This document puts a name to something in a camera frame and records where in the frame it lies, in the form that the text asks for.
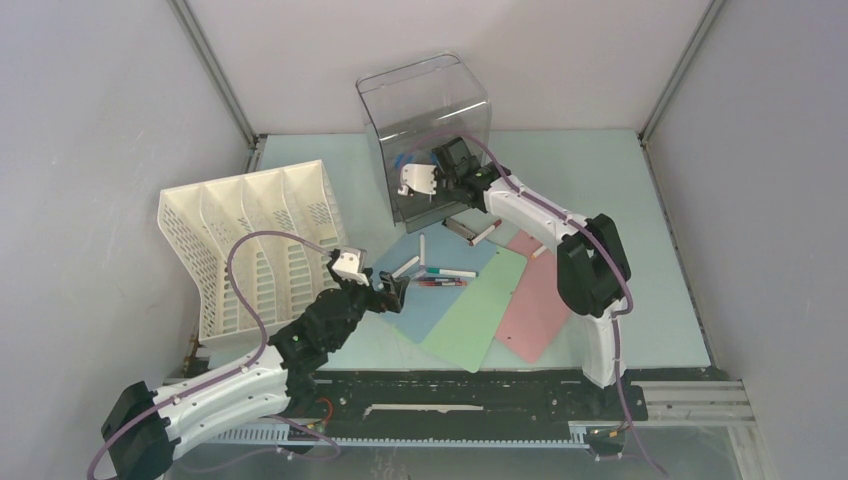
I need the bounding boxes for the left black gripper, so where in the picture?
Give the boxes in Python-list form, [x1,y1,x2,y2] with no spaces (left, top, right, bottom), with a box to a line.
[329,268,407,350]

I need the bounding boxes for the blue eraser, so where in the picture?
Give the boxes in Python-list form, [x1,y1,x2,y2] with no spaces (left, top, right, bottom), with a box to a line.
[394,153,414,170]

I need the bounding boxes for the orange red pen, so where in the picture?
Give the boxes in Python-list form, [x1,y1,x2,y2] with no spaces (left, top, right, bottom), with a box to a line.
[413,279,468,287]

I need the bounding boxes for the clear plastic drawer box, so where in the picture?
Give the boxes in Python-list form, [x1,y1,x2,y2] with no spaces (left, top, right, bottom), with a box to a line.
[355,51,492,233]

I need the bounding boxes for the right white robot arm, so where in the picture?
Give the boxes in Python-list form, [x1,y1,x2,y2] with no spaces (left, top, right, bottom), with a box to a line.
[430,136,633,418]

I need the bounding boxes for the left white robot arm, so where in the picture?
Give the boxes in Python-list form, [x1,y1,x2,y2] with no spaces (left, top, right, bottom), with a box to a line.
[87,272,410,479]

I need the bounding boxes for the metal clipboard clip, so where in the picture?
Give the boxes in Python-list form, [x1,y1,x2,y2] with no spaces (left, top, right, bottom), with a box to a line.
[442,218,476,243]

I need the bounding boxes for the dark red cap marker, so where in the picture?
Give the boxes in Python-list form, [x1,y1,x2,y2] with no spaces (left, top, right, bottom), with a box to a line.
[469,219,502,246]

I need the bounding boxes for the plain white marker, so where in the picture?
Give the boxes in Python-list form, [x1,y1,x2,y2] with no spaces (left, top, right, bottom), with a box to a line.
[392,255,420,278]

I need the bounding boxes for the purple cap marker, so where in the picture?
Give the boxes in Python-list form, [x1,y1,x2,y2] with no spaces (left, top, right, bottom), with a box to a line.
[419,233,426,272]

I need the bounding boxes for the teal cap marker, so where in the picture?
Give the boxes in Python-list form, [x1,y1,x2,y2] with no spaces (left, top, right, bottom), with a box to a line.
[424,267,479,278]

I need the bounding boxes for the blue clipboard sheet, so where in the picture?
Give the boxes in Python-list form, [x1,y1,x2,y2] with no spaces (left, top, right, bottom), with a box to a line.
[373,224,496,343]

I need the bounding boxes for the orange cap marker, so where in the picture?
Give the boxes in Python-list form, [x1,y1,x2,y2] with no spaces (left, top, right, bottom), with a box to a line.
[531,245,547,259]

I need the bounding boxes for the green clipboard sheet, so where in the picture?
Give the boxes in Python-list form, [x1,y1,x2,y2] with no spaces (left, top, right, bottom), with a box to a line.
[394,246,527,372]

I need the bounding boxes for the pink clipboard sheet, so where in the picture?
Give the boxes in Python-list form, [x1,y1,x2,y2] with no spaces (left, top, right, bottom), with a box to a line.
[495,231,571,364]

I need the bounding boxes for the white plastic file rack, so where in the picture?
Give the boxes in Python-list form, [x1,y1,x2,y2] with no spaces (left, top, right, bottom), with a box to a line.
[157,160,348,350]

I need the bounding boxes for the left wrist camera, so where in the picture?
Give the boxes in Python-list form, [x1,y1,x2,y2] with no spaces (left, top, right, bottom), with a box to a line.
[330,246,370,286]

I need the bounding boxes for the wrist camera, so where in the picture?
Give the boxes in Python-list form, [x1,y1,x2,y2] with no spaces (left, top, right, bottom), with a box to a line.
[330,246,370,286]
[397,163,438,196]

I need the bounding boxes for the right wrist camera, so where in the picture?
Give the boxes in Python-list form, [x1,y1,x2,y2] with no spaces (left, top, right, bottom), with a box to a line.
[397,163,438,196]

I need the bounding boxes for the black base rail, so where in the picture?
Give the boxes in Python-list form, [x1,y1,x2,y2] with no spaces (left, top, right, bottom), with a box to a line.
[264,367,651,445]

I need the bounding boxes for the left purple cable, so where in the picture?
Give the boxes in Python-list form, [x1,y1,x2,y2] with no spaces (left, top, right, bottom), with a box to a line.
[86,231,342,480]

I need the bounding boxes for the purple cable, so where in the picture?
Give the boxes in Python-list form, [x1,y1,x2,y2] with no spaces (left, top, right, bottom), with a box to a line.
[410,130,670,478]
[86,231,342,480]

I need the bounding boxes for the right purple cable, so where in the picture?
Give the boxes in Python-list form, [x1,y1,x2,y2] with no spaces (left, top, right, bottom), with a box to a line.
[410,130,670,478]

